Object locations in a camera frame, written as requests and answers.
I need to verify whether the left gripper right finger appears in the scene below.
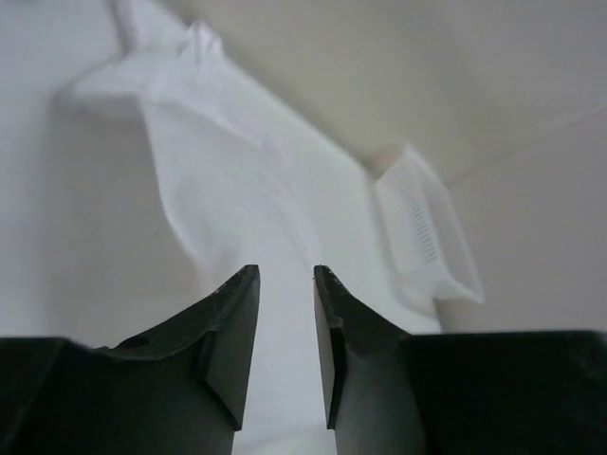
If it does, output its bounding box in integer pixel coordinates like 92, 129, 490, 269
314, 265, 606, 454

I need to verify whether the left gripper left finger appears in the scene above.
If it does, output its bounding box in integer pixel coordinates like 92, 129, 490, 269
1, 265, 260, 454

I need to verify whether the white tank top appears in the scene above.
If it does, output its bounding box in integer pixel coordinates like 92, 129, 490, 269
64, 1, 439, 454

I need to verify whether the white plastic basket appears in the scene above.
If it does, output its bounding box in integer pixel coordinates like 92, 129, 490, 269
371, 145, 485, 304

